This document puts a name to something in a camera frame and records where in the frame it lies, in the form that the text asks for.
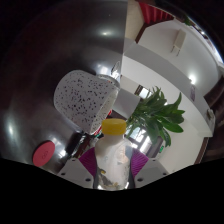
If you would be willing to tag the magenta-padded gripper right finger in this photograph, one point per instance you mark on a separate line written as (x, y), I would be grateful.
(148, 171)

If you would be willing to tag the white speckled cup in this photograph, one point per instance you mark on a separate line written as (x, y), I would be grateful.
(83, 100)

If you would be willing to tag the red carpeted staircase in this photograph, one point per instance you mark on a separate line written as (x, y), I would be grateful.
(153, 13)

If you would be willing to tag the green exit sign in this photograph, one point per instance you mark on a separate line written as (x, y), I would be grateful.
(161, 149)

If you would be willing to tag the small grey pillar notice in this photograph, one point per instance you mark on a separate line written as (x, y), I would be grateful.
(192, 93)

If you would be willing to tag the clear bottle with yellow cap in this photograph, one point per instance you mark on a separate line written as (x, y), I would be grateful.
(113, 160)

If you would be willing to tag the red plastic box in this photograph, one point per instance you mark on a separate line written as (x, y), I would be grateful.
(98, 130)

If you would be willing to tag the flat round red coaster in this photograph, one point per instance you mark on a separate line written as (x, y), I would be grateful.
(43, 154)

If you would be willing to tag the black flat device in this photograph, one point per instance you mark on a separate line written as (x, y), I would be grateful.
(75, 144)

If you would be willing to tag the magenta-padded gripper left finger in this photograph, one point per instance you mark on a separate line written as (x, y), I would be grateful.
(75, 171)

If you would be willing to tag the leafy plant in white pot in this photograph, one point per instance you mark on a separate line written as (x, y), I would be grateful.
(156, 115)

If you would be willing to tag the brown wooden double door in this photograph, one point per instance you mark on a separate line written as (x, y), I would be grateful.
(146, 143)

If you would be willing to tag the brown-framed window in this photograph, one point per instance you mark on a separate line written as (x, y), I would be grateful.
(141, 90)

